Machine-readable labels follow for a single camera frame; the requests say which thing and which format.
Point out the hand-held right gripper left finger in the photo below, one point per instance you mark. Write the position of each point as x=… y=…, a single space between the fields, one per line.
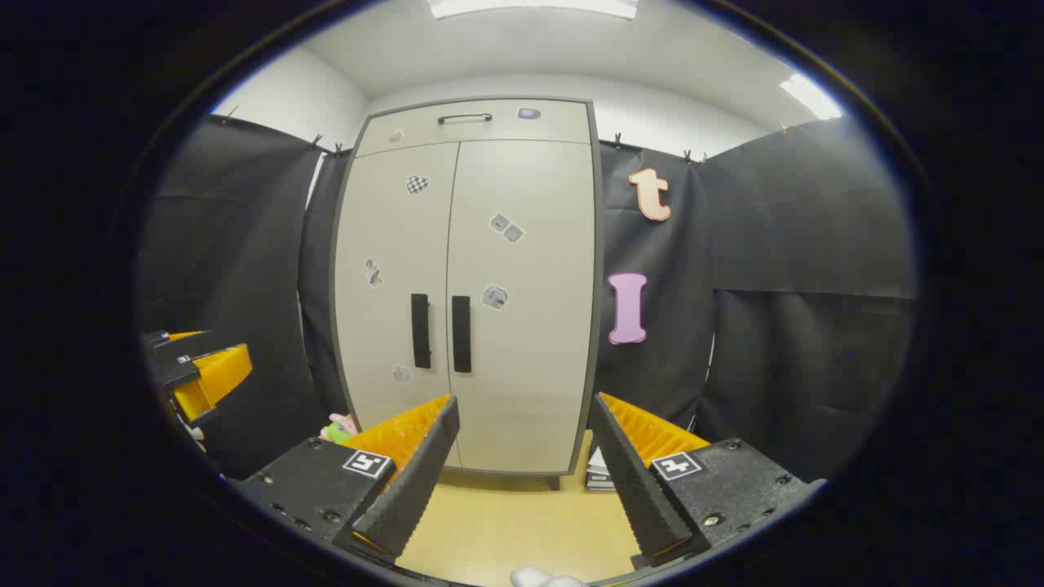
x=416 y=481

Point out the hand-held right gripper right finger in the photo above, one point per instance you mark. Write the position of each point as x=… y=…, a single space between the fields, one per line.
x=636 y=481

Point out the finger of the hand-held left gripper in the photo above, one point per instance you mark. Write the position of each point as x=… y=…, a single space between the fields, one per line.
x=220 y=375
x=183 y=346

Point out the grey cabinet door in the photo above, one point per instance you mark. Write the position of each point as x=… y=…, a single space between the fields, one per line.
x=383 y=326
x=538 y=367

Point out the grey double-door shoe cabinet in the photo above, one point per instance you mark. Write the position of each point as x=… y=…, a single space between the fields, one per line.
x=598 y=269

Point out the grey cabinet drawer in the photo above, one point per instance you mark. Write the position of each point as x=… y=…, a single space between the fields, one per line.
x=489 y=136

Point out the stack of books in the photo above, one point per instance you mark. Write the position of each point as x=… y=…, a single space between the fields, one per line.
x=599 y=473

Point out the green plush toy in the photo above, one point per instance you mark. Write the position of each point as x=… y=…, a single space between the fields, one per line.
x=338 y=430

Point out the black backdrop cloth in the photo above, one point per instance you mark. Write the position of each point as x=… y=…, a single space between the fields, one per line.
x=816 y=244

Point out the small ceiling light panel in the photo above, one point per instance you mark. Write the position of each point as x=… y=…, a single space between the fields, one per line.
x=809 y=96

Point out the long ceiling light panel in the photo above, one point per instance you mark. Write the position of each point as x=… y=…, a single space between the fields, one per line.
x=530 y=6

